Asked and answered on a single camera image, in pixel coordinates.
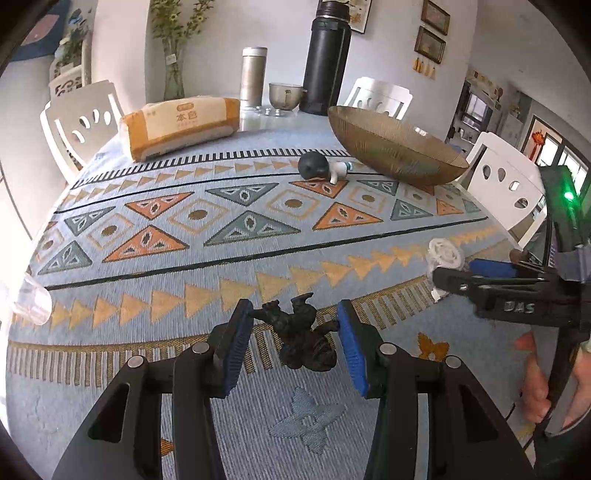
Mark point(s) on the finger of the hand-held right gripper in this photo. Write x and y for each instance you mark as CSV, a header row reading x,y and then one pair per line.
x,y
494,268
466,284

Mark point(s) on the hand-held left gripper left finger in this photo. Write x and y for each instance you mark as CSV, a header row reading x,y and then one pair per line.
x,y
235,344

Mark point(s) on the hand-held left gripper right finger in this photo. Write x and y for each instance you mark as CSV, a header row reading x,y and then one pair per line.
x,y
353,350

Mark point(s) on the white plastic spool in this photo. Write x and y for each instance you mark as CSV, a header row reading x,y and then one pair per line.
x,y
445,253

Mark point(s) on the black figurine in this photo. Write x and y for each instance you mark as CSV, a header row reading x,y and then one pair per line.
x,y
302,337

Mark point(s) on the golden ribbed bowl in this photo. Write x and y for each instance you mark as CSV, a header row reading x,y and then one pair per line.
x,y
397,147

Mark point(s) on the person's right hand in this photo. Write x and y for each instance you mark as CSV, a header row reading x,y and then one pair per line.
x,y
533,387

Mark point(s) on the patterned blue tablecloth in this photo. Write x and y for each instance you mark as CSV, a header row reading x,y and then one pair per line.
x,y
184,277

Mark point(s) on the white plastic chair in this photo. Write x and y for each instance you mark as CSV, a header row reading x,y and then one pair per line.
x,y
78,124
503,184
378,94

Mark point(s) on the cluttered shelf unit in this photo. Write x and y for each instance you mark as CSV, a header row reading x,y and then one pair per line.
x,y
475,110

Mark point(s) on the dark-headed doll figurine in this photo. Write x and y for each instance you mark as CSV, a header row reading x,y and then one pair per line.
x,y
314,165

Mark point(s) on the clear plastic cup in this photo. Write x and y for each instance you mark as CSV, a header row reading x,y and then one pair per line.
x,y
30,302

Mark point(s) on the orange tissue pack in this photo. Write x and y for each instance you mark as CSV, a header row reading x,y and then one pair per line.
x,y
180,122

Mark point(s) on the glass saucer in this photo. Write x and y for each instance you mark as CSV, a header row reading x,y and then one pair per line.
x,y
274,110

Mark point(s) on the small metal bowl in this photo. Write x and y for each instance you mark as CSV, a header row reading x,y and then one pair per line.
x,y
284,94

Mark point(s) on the black thermos flask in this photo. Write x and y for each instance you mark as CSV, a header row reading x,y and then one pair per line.
x,y
325,60

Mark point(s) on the silver thermos flask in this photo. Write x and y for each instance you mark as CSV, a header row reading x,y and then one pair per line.
x,y
254,76

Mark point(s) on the glass vase with green plants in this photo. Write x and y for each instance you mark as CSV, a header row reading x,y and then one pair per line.
x,y
174,64

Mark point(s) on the white carved shelf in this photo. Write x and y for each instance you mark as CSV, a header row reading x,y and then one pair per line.
x,y
69,74

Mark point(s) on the orange wall decoration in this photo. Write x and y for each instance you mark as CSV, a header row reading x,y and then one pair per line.
x,y
424,67

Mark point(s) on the framed wall picture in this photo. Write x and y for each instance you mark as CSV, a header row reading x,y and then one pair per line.
x,y
435,16
429,42
359,16

